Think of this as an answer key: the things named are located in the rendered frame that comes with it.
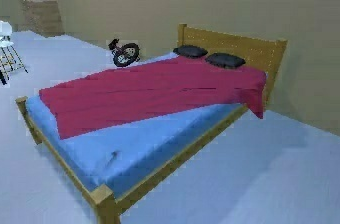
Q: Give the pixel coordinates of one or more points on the black wheeled toy bike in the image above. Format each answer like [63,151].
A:
[125,53]

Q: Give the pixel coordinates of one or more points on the brown wooden door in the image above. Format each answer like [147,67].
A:
[43,16]

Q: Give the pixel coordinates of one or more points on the wooden bed with blue mattress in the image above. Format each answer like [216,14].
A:
[138,150]

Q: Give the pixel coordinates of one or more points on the red blanket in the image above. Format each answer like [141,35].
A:
[151,90]

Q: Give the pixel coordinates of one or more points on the black pillow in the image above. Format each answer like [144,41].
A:
[190,51]
[225,60]

